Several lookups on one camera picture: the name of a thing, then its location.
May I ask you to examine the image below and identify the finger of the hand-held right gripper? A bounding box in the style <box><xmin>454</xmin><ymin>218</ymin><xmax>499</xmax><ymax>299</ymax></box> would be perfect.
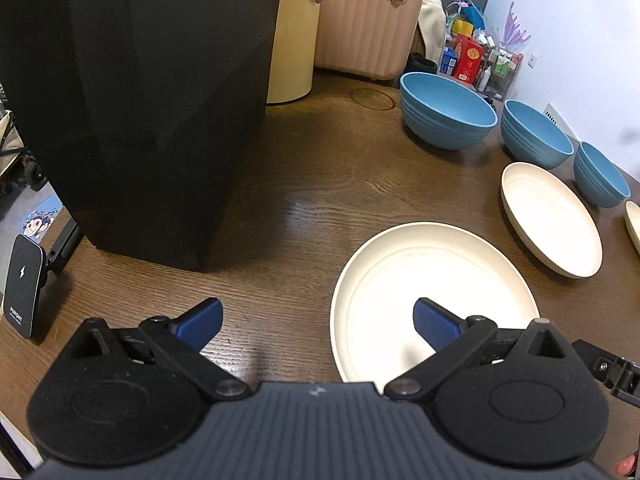
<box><xmin>572</xmin><ymin>338</ymin><xmax>640</xmax><ymax>402</ymax></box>

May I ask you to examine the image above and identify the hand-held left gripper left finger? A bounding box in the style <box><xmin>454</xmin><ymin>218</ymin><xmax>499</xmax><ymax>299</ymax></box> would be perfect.
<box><xmin>65</xmin><ymin>297</ymin><xmax>251</xmax><ymax>403</ymax></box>

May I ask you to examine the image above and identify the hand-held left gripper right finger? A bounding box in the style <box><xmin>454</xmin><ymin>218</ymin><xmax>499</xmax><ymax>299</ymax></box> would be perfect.
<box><xmin>384</xmin><ymin>297</ymin><xmax>576</xmax><ymax>403</ymax></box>

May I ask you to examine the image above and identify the large cream plate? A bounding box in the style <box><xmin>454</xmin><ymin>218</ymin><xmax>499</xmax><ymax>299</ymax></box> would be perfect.
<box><xmin>329</xmin><ymin>221</ymin><xmax>541</xmax><ymax>386</ymax></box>

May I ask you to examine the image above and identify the small blue bowl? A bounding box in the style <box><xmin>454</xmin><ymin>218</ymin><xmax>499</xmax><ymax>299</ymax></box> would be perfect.
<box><xmin>573</xmin><ymin>141</ymin><xmax>632</xmax><ymax>208</ymax></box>

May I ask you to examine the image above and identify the large blue bowl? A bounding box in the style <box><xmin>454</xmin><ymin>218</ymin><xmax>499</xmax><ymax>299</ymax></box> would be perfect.
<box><xmin>399</xmin><ymin>71</ymin><xmax>498</xmax><ymax>151</ymax></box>

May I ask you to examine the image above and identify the small cream plate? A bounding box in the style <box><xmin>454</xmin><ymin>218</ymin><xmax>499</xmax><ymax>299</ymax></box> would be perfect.
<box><xmin>624</xmin><ymin>200</ymin><xmax>640</xmax><ymax>256</ymax></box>

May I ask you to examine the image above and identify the medium cream plate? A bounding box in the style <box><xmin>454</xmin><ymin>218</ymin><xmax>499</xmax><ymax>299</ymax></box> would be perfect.
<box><xmin>501</xmin><ymin>161</ymin><xmax>603</xmax><ymax>278</ymax></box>

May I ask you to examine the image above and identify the black phone charger stand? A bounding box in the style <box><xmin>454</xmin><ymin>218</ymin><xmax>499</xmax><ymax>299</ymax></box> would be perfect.
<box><xmin>0</xmin><ymin>220</ymin><xmax>82</xmax><ymax>345</ymax></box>

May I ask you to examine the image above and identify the cartoon printed card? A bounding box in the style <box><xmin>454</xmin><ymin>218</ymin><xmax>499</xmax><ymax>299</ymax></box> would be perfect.
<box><xmin>14</xmin><ymin>195</ymin><xmax>65</xmax><ymax>242</ymax></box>

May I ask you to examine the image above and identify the medium blue bowl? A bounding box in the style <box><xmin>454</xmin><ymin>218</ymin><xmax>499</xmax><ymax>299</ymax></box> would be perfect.
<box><xmin>501</xmin><ymin>100</ymin><xmax>575</xmax><ymax>170</ymax></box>

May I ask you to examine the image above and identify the black paper bag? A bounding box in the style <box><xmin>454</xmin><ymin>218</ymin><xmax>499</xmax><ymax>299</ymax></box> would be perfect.
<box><xmin>0</xmin><ymin>0</ymin><xmax>288</xmax><ymax>273</ymax></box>

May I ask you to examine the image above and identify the black cup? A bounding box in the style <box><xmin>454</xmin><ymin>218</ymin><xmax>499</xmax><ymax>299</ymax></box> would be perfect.
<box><xmin>406</xmin><ymin>52</ymin><xmax>440</xmax><ymax>77</ymax></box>

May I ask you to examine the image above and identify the storage rack with bottles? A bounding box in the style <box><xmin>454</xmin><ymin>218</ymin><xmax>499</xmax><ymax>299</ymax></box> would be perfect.
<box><xmin>475</xmin><ymin>30</ymin><xmax>523</xmax><ymax>102</ymax></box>

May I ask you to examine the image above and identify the red box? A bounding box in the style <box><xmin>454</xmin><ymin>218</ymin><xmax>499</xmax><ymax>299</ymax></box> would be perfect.
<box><xmin>452</xmin><ymin>35</ymin><xmax>486</xmax><ymax>83</ymax></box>

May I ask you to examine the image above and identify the colourful bag bundle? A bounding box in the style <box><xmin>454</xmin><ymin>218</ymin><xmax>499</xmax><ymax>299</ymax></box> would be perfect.
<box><xmin>445</xmin><ymin>0</ymin><xmax>486</xmax><ymax>37</ymax></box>

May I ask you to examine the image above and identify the pink suitcase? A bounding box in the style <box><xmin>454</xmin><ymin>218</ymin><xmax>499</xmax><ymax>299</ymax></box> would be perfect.
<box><xmin>314</xmin><ymin>0</ymin><xmax>426</xmax><ymax>81</ymax></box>

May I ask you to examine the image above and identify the purple wall decoration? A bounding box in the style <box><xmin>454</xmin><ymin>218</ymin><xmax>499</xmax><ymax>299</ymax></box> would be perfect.
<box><xmin>502</xmin><ymin>2</ymin><xmax>532</xmax><ymax>54</ymax></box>

